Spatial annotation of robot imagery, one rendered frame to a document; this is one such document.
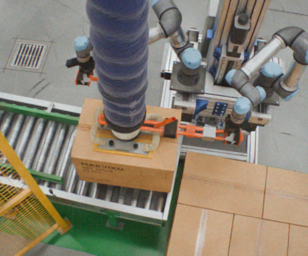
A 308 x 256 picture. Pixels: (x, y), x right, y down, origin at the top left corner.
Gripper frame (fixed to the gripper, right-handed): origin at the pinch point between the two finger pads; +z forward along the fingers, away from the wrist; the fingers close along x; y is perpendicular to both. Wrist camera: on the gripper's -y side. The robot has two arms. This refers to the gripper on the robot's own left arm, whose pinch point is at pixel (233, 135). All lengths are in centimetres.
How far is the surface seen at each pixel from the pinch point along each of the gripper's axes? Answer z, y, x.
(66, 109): 59, 113, -35
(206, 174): 66, 6, -1
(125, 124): -17, 58, 10
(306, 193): 67, -68, 5
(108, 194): 65, 72, 23
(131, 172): 24, 55, 20
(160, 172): 18.2, 37.7, 19.9
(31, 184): 9, 107, 40
